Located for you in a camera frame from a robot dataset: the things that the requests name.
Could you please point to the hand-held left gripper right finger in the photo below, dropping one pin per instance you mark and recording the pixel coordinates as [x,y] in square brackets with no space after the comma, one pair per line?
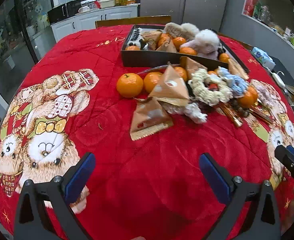
[213,177]

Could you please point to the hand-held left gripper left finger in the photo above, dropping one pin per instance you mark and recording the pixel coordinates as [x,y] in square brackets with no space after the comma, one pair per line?
[80,177]

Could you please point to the pink white lace scrunchie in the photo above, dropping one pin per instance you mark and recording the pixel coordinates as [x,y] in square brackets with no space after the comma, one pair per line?
[264,92]

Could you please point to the orange tangerine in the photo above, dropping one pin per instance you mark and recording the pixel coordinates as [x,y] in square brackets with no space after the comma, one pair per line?
[163,41]
[223,57]
[182,73]
[188,51]
[179,42]
[132,48]
[247,97]
[212,72]
[152,81]
[129,85]

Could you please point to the cream knitted scrunchie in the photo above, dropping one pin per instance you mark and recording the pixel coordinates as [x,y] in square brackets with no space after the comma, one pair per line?
[207,92]

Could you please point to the brown triangular snack packet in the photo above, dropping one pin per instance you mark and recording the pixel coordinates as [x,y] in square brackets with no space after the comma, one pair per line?
[150,35]
[237,68]
[170,85]
[194,65]
[167,47]
[147,116]

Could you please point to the blue knitted scrunchie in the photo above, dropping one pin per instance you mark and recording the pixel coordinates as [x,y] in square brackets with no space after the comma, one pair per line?
[233,80]

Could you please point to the dark cardboard box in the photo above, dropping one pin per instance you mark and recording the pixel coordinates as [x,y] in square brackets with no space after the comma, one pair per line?
[147,58]

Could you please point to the dark desktop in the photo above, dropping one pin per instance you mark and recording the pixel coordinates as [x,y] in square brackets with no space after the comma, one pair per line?
[292,112]

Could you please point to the orange and gold tube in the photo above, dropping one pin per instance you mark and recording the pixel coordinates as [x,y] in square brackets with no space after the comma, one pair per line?
[259,113]

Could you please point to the red printed bear blanket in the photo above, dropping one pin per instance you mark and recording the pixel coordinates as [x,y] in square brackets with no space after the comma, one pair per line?
[142,170]

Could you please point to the brown gold snack bar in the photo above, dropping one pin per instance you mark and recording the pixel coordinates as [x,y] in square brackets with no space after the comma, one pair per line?
[232,116]

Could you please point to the small pale fluffy scrunchie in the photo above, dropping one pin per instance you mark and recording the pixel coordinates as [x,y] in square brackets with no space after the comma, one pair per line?
[193,112]

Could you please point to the black notebook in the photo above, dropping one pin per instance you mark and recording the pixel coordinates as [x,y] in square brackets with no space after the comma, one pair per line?
[284,70]

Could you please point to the blue printed tissue pack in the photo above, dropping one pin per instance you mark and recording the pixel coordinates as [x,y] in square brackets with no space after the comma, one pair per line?
[262,56]

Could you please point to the black hair claw clip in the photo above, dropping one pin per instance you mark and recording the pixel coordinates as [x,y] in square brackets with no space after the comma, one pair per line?
[220,51]

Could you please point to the white plush toy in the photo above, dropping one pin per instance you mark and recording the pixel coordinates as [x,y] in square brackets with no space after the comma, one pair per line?
[207,43]

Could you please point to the white fluffy scrunchie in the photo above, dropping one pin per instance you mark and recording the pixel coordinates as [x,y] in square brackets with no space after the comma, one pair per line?
[190,28]

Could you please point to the beige fluffy scrunchie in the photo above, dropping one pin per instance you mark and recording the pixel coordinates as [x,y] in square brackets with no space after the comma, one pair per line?
[174,28]

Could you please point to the black hair clips card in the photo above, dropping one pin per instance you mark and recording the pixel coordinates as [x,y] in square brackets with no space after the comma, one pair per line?
[136,33]

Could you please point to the white kitchen cabinet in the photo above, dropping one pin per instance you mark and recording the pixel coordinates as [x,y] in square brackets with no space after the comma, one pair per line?
[91,21]

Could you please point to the red gift box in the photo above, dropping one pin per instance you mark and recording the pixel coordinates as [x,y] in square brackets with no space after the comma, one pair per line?
[249,3]

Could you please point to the glass sliding door with stickers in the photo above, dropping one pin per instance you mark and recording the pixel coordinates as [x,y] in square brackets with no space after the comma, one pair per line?
[16,30]

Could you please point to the black microwave oven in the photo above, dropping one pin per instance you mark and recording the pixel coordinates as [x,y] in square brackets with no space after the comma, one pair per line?
[61,11]

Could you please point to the white mug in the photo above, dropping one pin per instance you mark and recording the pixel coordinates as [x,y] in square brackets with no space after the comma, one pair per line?
[83,9]

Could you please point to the white plastic tub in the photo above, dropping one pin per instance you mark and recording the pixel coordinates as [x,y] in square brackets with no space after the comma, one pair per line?
[108,3]

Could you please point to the silver refrigerator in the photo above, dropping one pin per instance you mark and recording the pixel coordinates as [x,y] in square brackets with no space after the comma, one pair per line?
[187,0]

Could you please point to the white wall shelf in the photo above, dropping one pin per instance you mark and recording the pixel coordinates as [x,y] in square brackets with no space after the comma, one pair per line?
[274,22]

